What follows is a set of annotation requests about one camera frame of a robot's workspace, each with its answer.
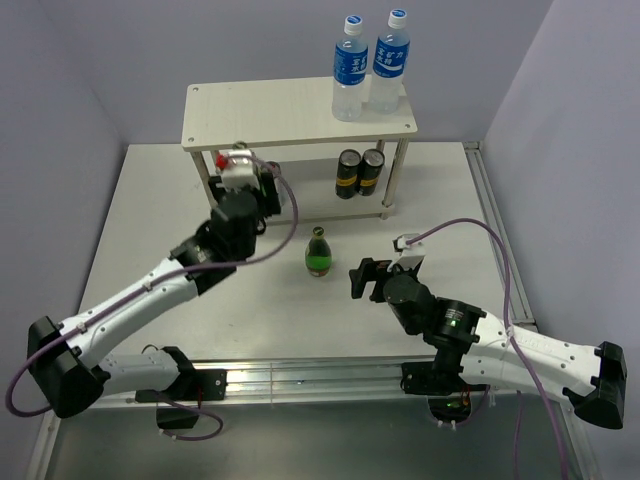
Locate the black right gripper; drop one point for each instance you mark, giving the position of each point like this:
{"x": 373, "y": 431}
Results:
{"x": 371, "y": 269}

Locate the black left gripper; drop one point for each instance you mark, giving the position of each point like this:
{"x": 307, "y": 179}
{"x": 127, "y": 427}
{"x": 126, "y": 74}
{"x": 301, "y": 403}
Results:
{"x": 269, "y": 205}

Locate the blue label water bottle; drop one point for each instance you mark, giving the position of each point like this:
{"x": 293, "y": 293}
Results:
{"x": 389, "y": 63}
{"x": 349, "y": 71}

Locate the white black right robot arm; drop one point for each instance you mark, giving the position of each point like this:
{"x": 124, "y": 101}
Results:
{"x": 474, "y": 349}

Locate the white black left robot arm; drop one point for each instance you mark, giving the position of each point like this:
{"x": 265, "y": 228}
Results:
{"x": 73, "y": 363}

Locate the white two-tier shelf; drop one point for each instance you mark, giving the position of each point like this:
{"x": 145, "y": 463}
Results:
{"x": 289, "y": 121}

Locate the black Schweppes can left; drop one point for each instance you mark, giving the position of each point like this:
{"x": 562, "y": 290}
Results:
{"x": 347, "y": 173}

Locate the black schweppes can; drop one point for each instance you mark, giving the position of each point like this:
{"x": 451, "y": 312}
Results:
{"x": 371, "y": 166}
{"x": 347, "y": 173}

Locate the black Schweppes can right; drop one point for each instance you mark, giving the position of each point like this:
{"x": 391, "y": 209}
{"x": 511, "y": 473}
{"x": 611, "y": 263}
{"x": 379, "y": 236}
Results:
{"x": 371, "y": 166}

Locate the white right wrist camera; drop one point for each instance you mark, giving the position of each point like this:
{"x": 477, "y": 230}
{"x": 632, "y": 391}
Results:
{"x": 410, "y": 253}

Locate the aluminium rail frame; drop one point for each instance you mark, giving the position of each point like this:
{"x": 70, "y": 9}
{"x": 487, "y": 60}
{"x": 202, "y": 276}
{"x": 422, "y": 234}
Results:
{"x": 314, "y": 376}

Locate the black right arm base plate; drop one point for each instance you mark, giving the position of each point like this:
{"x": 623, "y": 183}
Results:
{"x": 420, "y": 378}

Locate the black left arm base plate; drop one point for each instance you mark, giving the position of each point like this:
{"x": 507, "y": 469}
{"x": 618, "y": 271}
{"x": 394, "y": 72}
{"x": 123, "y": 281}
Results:
{"x": 201, "y": 385}

